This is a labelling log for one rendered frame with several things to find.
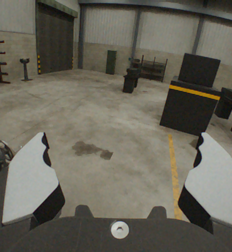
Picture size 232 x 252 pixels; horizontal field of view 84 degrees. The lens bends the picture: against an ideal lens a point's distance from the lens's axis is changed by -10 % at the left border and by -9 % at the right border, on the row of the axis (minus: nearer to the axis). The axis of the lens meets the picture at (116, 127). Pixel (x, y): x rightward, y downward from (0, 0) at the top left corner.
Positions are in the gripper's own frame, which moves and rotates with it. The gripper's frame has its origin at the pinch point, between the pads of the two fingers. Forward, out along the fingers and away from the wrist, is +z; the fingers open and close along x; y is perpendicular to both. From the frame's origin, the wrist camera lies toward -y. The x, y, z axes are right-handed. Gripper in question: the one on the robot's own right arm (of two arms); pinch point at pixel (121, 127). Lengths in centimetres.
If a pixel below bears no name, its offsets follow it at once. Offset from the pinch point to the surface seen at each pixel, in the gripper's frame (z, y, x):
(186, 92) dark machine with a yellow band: 328, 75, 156
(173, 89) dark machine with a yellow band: 340, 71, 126
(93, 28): 1417, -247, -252
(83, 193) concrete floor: 106, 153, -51
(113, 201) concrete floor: 99, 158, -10
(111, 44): 1370, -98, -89
